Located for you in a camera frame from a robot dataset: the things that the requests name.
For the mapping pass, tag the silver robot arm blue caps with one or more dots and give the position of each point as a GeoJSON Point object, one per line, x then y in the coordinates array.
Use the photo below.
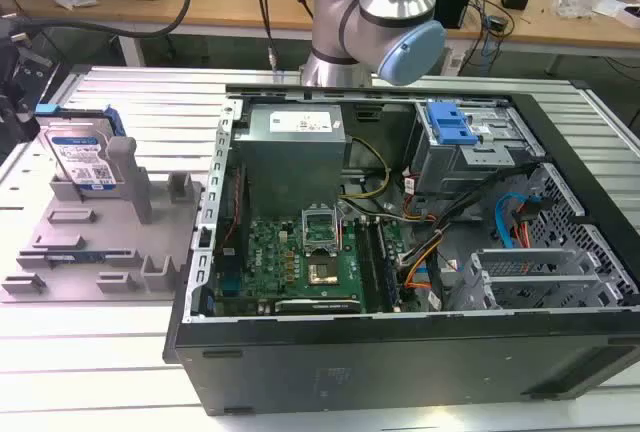
{"type": "Point", "coordinates": [380, 7]}

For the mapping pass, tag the hard disk in blue carrier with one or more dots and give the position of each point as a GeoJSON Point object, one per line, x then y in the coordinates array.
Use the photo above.
{"type": "Point", "coordinates": [80, 149]}

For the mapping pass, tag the grey power supply unit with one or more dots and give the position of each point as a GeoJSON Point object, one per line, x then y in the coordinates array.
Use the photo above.
{"type": "Point", "coordinates": [292, 152]}

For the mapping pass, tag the green motherboard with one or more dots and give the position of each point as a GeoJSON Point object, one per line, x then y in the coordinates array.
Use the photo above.
{"type": "Point", "coordinates": [295, 264]}

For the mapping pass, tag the CPU socket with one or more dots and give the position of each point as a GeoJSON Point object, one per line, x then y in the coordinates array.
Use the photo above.
{"type": "Point", "coordinates": [325, 274]}

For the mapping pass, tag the black RAM slot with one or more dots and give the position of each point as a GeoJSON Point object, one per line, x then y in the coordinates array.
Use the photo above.
{"type": "Point", "coordinates": [389, 272]}
{"type": "Point", "coordinates": [368, 262]}

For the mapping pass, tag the blue drive bay latch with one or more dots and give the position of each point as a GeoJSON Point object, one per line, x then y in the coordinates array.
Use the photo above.
{"type": "Point", "coordinates": [450, 124]}

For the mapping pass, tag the silver drive cage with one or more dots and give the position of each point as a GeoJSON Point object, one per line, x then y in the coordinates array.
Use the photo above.
{"type": "Point", "coordinates": [475, 152]}

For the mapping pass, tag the black open PC case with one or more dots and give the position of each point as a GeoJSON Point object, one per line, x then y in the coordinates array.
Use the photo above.
{"type": "Point", "coordinates": [390, 352]}

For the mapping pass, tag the grey parts rack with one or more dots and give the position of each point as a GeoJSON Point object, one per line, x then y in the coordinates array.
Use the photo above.
{"type": "Point", "coordinates": [115, 242]}

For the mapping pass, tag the RAM stick in rack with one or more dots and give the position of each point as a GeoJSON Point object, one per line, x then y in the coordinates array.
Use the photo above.
{"type": "Point", "coordinates": [70, 256]}

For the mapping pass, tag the black equipment at edge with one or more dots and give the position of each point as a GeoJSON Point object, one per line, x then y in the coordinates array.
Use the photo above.
{"type": "Point", "coordinates": [17, 82]}

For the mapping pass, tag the silver expansion slot bracket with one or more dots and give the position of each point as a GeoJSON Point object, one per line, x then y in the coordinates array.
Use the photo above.
{"type": "Point", "coordinates": [530, 264]}

